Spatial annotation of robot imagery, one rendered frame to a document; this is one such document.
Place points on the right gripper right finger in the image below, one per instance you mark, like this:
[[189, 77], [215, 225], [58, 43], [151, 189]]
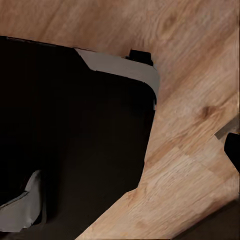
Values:
[[232, 149]]

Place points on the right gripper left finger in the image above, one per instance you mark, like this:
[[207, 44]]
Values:
[[12, 149]]

